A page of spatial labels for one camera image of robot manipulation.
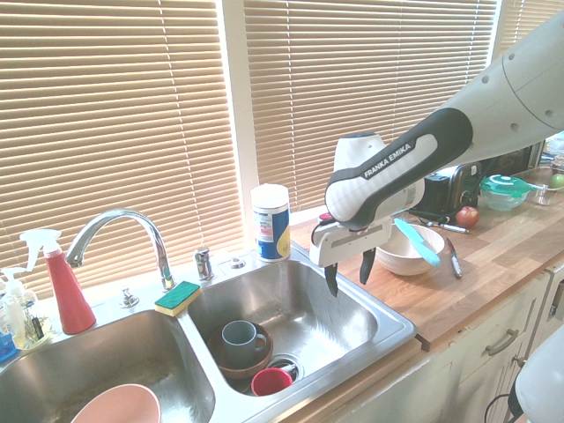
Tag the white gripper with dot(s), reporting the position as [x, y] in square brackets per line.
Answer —
[352, 242]

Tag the turquoise serrated plastic knife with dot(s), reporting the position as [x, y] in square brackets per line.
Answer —
[418, 244]

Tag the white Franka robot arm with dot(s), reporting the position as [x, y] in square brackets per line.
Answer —
[484, 88]

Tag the stainless steel double sink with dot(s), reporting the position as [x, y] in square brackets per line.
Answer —
[317, 308]

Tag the metal sink drain strainer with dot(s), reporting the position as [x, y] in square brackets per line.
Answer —
[293, 365]

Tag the chrome sink hole cap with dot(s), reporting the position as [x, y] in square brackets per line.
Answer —
[237, 263]

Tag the small chrome sink knob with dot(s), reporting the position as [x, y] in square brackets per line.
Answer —
[128, 299]

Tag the white ceramic bowl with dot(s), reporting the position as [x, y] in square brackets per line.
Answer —
[407, 264]

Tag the black kitchen utensil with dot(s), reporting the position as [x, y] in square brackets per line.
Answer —
[434, 216]

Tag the silver kitchen utensil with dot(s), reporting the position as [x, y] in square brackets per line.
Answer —
[454, 228]

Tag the black toaster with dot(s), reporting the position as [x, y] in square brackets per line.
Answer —
[449, 189]

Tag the red apple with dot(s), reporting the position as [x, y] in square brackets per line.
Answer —
[467, 217]

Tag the grey mug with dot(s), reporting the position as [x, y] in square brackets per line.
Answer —
[240, 343]

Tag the red plastic cup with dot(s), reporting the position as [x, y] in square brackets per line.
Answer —
[269, 383]

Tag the brown wooden bowl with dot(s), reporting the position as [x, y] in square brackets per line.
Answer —
[240, 372]

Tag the green yellow sponge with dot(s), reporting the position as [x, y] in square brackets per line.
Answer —
[178, 297]

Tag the container with green lid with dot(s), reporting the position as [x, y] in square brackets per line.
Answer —
[504, 189]

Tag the chrome gooseneck faucet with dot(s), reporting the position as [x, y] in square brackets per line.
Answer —
[150, 229]

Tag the dark microwave oven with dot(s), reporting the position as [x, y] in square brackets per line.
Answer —
[520, 158]

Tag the wide beige window blind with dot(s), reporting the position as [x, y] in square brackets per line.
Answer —
[110, 110]
[352, 66]

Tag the clear plastic box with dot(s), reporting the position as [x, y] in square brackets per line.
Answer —
[544, 194]

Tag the green apple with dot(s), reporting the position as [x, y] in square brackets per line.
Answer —
[558, 180]

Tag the pink plastic bowl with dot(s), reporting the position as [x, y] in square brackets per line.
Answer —
[123, 405]

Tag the red spray bottle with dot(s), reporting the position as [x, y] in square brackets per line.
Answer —
[70, 299]

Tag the narrow beige window blind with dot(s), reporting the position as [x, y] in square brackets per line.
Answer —
[529, 22]

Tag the clear soap pump bottle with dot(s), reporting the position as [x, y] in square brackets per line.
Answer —
[20, 317]

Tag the blue plastic item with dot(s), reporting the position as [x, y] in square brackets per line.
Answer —
[6, 348]

